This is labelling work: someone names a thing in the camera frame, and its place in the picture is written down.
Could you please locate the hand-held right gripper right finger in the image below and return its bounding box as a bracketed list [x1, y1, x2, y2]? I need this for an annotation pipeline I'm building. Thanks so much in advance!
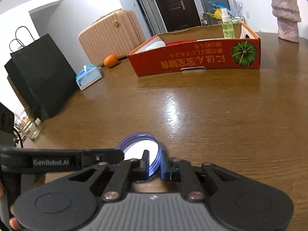
[160, 144, 241, 201]

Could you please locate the blue plastic bag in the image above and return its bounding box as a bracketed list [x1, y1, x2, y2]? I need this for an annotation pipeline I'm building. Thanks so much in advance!
[207, 1, 233, 13]

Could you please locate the translucent plastic container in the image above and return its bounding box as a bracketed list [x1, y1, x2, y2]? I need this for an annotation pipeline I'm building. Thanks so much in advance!
[144, 40, 166, 53]

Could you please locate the clear glass cup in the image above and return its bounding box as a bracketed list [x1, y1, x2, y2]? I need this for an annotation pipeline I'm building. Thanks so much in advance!
[14, 109, 41, 141]

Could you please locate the blue tissue box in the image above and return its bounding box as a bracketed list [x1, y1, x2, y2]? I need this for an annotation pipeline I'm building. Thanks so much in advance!
[76, 64, 103, 91]

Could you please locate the person's left hand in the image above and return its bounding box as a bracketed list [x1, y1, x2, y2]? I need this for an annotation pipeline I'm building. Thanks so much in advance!
[9, 204, 21, 230]

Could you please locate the dark brown entrance door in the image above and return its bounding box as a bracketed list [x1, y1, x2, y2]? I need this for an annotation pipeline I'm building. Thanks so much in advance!
[147, 0, 202, 33]

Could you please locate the yellow watering can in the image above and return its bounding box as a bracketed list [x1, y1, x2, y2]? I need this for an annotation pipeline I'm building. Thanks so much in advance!
[207, 8, 222, 21]

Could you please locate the green spray bottle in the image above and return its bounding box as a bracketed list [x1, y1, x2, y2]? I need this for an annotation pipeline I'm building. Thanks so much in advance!
[220, 8, 235, 39]

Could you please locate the grey interior door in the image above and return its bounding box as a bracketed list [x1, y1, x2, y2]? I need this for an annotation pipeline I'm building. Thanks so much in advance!
[128, 0, 156, 37]

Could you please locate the black paper bag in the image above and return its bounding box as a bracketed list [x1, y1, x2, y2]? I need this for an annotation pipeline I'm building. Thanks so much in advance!
[4, 38, 36, 111]
[10, 26, 78, 121]

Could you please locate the pink ribbed suitcase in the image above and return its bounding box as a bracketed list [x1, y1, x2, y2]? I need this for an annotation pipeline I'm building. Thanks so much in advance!
[78, 9, 147, 67]

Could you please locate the orange fruit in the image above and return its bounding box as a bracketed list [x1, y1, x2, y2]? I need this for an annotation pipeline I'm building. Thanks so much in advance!
[104, 55, 118, 68]

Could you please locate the pink textured vase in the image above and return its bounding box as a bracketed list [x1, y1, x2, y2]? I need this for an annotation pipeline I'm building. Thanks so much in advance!
[268, 0, 302, 43]

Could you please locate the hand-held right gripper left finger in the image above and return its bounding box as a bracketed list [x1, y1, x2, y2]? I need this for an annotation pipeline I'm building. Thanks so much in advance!
[68, 150, 150, 201]

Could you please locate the red cardboard box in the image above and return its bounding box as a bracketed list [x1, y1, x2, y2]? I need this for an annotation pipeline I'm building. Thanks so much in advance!
[127, 22, 261, 77]

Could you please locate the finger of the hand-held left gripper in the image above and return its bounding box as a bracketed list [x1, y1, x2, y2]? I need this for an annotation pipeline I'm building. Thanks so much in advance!
[81, 148, 125, 168]

